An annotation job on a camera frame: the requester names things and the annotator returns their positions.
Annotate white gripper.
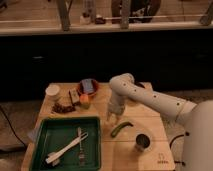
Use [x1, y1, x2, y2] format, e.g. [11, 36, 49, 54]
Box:
[106, 92, 125, 121]

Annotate green pepper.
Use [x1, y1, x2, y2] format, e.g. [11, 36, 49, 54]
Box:
[110, 122, 134, 138]

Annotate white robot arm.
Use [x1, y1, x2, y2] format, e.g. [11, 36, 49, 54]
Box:
[107, 73, 213, 171]

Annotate orange yellow fruit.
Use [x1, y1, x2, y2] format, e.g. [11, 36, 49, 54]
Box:
[80, 94, 90, 109]

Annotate blue sponge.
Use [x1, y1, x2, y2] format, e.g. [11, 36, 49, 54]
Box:
[82, 79, 94, 94]

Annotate brown chocolate bar box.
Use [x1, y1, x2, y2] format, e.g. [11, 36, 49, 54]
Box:
[69, 89, 80, 105]

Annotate metal cup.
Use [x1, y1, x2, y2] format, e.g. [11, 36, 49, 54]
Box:
[135, 134, 150, 152]

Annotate dark red grapes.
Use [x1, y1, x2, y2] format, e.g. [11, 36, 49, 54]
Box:
[52, 103, 75, 114]

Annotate metal fork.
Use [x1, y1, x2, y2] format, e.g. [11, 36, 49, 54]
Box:
[77, 127, 85, 166]

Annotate white paper cup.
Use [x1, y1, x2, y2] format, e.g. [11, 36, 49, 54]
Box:
[45, 84, 60, 101]

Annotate green plastic tray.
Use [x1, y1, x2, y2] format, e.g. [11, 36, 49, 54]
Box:
[29, 116, 101, 171]

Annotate black cable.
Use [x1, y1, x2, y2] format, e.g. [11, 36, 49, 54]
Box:
[0, 105, 28, 148]
[168, 133, 186, 167]

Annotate black cable left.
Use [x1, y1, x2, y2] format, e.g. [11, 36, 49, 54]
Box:
[0, 105, 28, 148]

